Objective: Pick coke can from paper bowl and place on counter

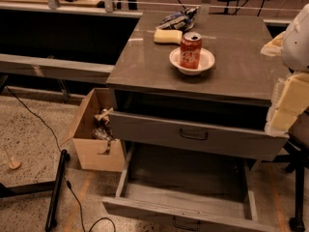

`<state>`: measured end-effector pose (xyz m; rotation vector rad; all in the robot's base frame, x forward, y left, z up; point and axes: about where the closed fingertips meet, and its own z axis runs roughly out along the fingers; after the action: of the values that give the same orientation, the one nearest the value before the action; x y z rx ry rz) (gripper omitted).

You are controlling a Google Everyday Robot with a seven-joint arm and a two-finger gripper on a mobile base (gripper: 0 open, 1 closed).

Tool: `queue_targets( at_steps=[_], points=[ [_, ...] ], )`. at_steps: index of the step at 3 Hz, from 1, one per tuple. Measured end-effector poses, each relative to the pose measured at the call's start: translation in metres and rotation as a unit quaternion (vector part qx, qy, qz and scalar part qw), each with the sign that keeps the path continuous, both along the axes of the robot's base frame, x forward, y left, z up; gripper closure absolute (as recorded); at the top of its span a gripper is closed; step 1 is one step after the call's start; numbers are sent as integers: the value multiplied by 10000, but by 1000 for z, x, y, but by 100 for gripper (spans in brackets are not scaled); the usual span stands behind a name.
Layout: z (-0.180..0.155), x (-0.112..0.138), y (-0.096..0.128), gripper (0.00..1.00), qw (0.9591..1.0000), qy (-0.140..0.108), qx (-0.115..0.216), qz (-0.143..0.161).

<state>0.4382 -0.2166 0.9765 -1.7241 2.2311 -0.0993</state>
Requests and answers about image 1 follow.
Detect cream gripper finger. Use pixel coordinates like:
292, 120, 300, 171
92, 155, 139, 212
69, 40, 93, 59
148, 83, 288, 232
261, 32, 285, 57
265, 72, 309, 137

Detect red coke can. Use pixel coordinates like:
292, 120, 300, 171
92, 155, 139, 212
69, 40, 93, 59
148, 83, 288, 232
180, 32, 202, 70

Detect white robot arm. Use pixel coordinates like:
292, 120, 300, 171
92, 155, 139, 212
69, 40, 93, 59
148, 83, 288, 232
261, 5, 309, 136

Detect white paper bowl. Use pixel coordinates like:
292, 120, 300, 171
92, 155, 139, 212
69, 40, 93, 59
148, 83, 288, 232
169, 48, 215, 75

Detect black office chair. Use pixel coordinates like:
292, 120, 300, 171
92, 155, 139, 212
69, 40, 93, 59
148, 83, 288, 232
274, 111, 309, 232

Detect grey drawer cabinet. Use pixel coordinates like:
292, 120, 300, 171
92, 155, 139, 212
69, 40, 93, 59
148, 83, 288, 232
103, 12, 286, 232

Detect blue white chip bag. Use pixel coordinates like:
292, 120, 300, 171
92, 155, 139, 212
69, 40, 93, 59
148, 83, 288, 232
157, 8, 198, 32

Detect grey upper drawer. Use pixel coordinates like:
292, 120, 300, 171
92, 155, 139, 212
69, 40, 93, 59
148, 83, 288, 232
109, 111, 289, 160

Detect grey drawer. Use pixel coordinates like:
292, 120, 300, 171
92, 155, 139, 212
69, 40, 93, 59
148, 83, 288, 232
102, 144, 274, 232
109, 111, 289, 160

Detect yellow sponge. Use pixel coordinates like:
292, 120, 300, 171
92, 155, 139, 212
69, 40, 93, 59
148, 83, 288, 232
154, 29, 183, 44

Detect grey lower drawer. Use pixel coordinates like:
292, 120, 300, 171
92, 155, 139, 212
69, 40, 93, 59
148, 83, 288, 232
102, 144, 274, 232

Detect crumpled wrappers in box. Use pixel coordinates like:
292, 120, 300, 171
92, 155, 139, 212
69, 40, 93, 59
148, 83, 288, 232
92, 108, 114, 140

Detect cardboard box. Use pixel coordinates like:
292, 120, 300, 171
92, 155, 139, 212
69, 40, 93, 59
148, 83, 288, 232
63, 88, 126, 172

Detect small wooden floor stand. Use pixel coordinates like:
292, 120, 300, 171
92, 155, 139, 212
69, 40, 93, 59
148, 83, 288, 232
4, 149, 21, 170

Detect black stand base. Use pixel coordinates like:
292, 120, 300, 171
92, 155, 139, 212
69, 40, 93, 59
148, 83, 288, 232
0, 149, 70, 232

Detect black floor cable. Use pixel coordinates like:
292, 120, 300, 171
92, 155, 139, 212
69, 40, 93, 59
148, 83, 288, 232
4, 85, 117, 232

